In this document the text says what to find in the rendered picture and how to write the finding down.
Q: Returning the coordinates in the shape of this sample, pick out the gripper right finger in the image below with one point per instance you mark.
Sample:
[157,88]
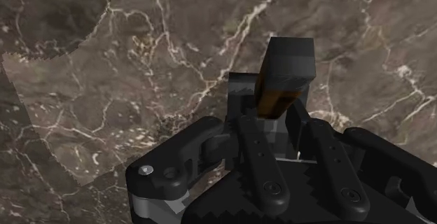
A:
[336,168]

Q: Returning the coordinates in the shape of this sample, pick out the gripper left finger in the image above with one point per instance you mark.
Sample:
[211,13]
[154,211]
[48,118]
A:
[263,168]

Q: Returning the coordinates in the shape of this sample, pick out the dark grey and brown block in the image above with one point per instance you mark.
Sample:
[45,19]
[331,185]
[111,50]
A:
[290,66]

